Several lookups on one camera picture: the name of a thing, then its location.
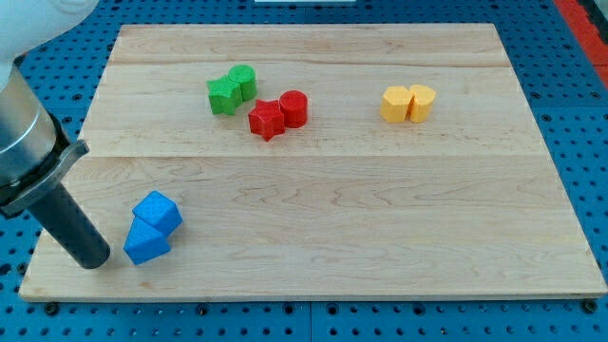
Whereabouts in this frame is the light wooden board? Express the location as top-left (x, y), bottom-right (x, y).
top-left (20, 24), bottom-right (607, 302)

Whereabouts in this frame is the red cylinder block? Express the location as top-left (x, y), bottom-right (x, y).
top-left (278, 90), bottom-right (308, 128)

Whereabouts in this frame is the red star block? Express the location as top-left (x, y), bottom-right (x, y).
top-left (248, 100), bottom-right (285, 142)

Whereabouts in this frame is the green star block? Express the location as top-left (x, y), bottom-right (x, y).
top-left (207, 75), bottom-right (243, 115)

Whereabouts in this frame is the yellow half-round block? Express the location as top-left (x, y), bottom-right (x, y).
top-left (409, 85), bottom-right (436, 124)

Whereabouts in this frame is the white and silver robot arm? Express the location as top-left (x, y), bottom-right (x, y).
top-left (1, 0), bottom-right (110, 269)

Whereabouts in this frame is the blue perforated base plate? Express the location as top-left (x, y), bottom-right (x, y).
top-left (1, 0), bottom-right (607, 341)

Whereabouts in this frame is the blue triangle block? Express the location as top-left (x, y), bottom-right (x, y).
top-left (123, 218), bottom-right (171, 265)

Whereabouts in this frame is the green cylinder block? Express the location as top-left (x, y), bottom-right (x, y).
top-left (228, 65), bottom-right (257, 102)

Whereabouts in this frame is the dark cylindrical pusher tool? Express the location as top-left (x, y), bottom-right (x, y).
top-left (28, 184), bottom-right (110, 269)

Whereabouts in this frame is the yellow pentagon block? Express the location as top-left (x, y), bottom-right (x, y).
top-left (379, 85), bottom-right (413, 124)

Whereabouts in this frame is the blue cube block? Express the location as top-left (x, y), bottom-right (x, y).
top-left (132, 191), bottom-right (183, 237)

